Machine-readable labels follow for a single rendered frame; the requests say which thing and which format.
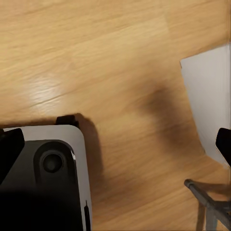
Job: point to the taboret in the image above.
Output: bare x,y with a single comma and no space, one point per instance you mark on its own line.
215,210

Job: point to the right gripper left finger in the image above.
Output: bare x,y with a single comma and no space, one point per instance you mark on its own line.
11,144

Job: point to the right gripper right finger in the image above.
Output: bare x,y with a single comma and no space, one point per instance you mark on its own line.
223,142

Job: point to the desk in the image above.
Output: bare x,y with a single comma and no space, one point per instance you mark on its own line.
207,79

